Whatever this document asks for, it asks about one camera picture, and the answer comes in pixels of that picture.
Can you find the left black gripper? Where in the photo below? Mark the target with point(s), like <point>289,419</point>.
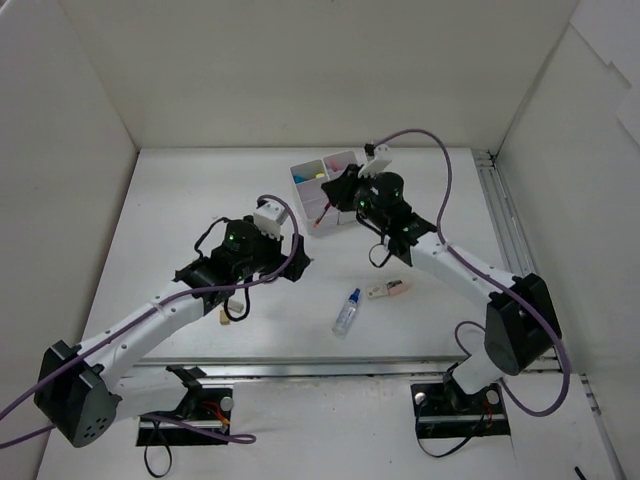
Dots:
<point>295,256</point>

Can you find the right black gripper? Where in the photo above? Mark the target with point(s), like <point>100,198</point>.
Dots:
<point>341,185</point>

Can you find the red gel pen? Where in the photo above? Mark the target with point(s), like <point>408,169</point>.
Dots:
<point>321,219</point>

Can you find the clear blue spray bottle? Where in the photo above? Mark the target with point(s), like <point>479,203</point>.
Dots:
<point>347,314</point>

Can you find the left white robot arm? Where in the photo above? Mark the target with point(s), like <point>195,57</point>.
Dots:
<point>85,388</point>

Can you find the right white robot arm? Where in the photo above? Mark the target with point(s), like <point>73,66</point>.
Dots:
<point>520,319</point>

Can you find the white left compartment organizer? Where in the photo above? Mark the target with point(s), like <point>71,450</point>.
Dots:
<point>309,197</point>

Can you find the grey white eraser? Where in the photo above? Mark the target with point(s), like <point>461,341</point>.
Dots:
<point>235,307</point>

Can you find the white boxed eraser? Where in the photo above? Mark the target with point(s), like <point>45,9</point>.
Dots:
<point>377,291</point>

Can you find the tan eraser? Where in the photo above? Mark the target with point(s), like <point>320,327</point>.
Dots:
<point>224,318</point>

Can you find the pink white correction tape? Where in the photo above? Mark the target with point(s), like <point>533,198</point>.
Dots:
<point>397,286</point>

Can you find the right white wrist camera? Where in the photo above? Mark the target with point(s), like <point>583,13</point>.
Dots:
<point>378,157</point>

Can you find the aluminium front rail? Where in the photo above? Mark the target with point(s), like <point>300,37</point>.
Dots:
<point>221,354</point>

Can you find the aluminium rail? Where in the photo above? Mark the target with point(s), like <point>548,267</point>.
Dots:
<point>512,243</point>
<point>221,354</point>

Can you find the aluminium right rail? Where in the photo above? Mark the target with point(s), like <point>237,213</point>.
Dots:
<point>512,243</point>

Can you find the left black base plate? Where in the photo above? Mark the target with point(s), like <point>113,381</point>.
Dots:
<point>210,410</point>

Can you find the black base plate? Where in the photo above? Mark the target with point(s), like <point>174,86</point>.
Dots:
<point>210,410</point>
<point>482,414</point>

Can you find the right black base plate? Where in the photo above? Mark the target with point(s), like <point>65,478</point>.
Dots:
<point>482,414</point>

